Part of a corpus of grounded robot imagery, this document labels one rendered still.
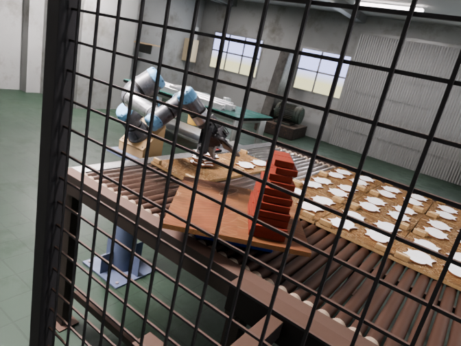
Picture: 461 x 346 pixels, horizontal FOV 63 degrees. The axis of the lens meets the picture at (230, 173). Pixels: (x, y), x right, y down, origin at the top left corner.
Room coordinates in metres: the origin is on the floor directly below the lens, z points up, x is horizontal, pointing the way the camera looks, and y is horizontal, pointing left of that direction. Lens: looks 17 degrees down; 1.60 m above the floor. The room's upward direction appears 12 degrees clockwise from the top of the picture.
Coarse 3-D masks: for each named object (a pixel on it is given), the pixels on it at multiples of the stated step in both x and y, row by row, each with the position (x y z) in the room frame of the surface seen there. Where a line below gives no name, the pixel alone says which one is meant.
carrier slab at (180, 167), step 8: (168, 160) 2.10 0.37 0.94; (176, 160) 2.14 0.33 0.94; (184, 160) 2.17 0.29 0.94; (176, 168) 1.99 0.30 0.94; (184, 168) 2.02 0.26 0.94; (192, 168) 2.05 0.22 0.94; (200, 168) 2.08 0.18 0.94; (208, 168) 2.11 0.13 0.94; (216, 168) 2.15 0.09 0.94; (224, 168) 2.18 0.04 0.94; (176, 176) 1.89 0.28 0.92; (200, 176) 1.94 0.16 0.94; (208, 176) 1.96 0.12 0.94; (216, 176) 1.99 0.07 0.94; (224, 176) 2.03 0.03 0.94; (232, 176) 2.06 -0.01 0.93; (240, 176) 2.12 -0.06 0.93
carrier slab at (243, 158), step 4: (240, 152) 2.66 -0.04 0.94; (220, 156) 2.45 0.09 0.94; (224, 156) 2.47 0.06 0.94; (228, 156) 2.49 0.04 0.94; (240, 156) 2.56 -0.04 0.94; (244, 156) 2.58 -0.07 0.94; (248, 156) 2.61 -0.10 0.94; (220, 160) 2.35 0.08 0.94; (224, 160) 2.37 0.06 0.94; (228, 160) 2.39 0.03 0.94; (236, 160) 2.43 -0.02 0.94; (240, 160) 2.45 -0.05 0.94; (244, 160) 2.47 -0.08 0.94; (248, 160) 2.50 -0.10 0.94; (228, 164) 2.29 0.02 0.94; (252, 164) 2.42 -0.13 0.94; (256, 168) 2.33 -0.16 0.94; (260, 168) 2.36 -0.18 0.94; (264, 168) 2.38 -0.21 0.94; (248, 172) 2.21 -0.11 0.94; (252, 172) 2.23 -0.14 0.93; (256, 172) 2.26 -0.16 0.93; (260, 172) 2.30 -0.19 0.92
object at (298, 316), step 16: (256, 288) 0.87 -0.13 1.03; (240, 304) 0.85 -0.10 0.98; (256, 304) 0.83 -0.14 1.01; (288, 304) 0.83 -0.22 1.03; (256, 320) 0.82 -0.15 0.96; (272, 320) 0.78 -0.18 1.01; (304, 320) 0.78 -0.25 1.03; (144, 336) 0.62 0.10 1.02; (272, 336) 0.75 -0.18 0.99; (288, 336) 0.77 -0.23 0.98; (320, 336) 0.73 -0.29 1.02; (336, 336) 0.75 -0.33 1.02
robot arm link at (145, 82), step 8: (144, 72) 1.91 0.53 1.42; (152, 72) 1.90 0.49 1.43; (136, 80) 1.87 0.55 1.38; (144, 80) 1.87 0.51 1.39; (152, 80) 1.88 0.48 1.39; (160, 80) 1.91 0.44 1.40; (144, 88) 1.86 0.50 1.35; (152, 88) 1.89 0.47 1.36; (160, 88) 1.93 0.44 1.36; (152, 96) 1.98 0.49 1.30
